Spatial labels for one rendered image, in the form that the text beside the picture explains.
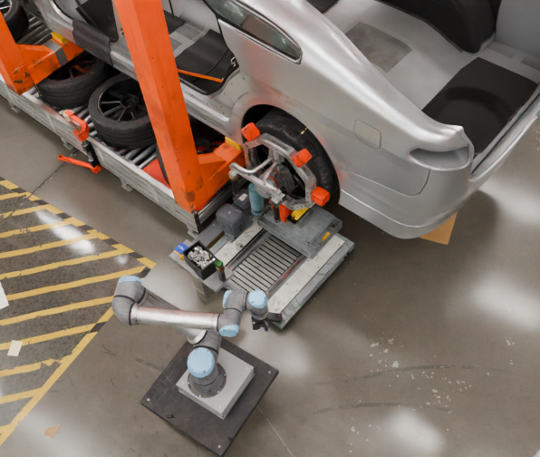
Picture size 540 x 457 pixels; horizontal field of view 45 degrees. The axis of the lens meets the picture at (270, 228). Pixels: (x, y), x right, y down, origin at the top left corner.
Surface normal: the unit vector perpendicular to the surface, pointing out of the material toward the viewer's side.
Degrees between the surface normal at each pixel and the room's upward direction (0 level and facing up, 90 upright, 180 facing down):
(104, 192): 0
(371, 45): 2
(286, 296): 0
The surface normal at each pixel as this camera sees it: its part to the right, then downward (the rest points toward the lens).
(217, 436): -0.07, -0.58
